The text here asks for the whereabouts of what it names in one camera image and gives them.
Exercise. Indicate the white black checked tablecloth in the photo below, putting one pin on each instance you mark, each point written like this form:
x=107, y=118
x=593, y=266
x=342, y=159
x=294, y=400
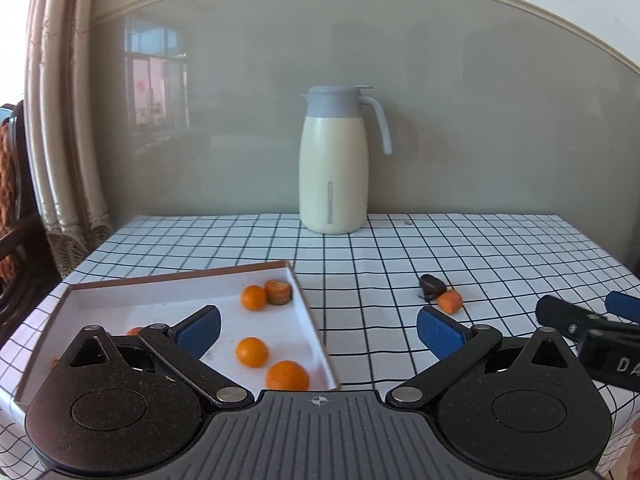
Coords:
x=363, y=287

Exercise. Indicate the dark purple fruit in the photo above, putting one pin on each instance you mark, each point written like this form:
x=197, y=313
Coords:
x=431, y=287

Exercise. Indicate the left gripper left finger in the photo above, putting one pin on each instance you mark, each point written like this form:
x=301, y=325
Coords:
x=179, y=349

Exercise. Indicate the beige curtain with lace hem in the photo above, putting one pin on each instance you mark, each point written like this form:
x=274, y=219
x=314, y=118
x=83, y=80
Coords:
x=59, y=131

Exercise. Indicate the cream thermos jug grey lid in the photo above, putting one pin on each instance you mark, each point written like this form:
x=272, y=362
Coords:
x=333, y=168

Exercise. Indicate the white tray with brown rim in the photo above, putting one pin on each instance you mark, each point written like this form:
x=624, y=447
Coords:
x=289, y=331

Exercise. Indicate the dark wooden sofa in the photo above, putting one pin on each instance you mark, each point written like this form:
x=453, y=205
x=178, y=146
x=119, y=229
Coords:
x=28, y=271

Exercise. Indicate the orange carrot-like chunk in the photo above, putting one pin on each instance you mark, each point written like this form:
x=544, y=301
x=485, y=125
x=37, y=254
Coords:
x=450, y=302

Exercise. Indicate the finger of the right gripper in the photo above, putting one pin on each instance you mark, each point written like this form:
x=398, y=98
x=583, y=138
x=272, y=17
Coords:
x=582, y=326
x=623, y=305

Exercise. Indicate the orange mandarin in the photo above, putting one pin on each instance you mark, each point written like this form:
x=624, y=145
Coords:
x=287, y=376

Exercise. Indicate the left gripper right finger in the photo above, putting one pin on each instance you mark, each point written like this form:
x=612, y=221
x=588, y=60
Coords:
x=458, y=349

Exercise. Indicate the brown cut fruit piece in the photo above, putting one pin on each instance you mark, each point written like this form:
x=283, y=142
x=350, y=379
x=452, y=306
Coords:
x=278, y=292

